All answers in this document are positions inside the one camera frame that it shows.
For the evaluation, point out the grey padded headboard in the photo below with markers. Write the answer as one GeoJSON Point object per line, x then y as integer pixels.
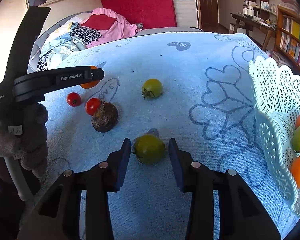
{"type": "Point", "coordinates": [34, 58]}

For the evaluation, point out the small orange fruit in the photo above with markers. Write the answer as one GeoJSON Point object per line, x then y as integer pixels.
{"type": "Point", "coordinates": [91, 84]}

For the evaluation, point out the pile of clothes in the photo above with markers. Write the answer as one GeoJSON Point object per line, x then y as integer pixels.
{"type": "Point", "coordinates": [102, 26]}

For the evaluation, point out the dark brown round fruit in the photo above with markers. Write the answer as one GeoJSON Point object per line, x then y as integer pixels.
{"type": "Point", "coordinates": [105, 118]}

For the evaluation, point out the grey bed mattress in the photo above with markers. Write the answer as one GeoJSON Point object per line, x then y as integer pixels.
{"type": "Point", "coordinates": [167, 30]}

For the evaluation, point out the dark wooden door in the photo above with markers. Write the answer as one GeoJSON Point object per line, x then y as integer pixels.
{"type": "Point", "coordinates": [209, 15]}

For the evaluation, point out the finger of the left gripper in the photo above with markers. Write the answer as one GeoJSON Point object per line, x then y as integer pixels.
{"type": "Point", "coordinates": [33, 87]}

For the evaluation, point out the wooden desk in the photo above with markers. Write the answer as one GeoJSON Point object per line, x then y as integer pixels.
{"type": "Point", "coordinates": [248, 24]}

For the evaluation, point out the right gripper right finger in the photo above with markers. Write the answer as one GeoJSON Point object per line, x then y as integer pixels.
{"type": "Point", "coordinates": [241, 214]}

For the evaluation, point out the grey gloved left hand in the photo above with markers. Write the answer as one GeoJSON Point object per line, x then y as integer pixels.
{"type": "Point", "coordinates": [30, 148]}

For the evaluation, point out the blue patterned towel cloth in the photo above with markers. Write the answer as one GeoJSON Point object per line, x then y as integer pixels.
{"type": "Point", "coordinates": [206, 106]}

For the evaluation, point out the red upright mattress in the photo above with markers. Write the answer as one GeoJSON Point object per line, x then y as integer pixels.
{"type": "Point", "coordinates": [151, 13]}

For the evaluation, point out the small wooden desk shelf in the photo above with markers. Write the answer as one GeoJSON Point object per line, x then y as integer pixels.
{"type": "Point", "coordinates": [263, 9]}

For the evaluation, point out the wooden bookshelf with books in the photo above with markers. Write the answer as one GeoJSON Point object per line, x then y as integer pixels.
{"type": "Point", "coordinates": [288, 36]}

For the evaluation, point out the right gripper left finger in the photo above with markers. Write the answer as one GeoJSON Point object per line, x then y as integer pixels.
{"type": "Point", "coordinates": [56, 215]}

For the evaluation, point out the red cherry tomato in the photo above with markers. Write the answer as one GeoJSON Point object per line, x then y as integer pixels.
{"type": "Point", "coordinates": [73, 99]}
{"type": "Point", "coordinates": [92, 105]}

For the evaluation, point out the white lattice plastic basket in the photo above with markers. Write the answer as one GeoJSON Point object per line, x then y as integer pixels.
{"type": "Point", "coordinates": [276, 101]}

